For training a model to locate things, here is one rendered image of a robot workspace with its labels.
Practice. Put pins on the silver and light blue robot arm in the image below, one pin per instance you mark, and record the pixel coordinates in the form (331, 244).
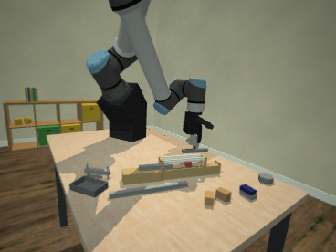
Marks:
(106, 66)

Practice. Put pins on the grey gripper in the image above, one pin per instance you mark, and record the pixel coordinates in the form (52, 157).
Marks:
(194, 128)

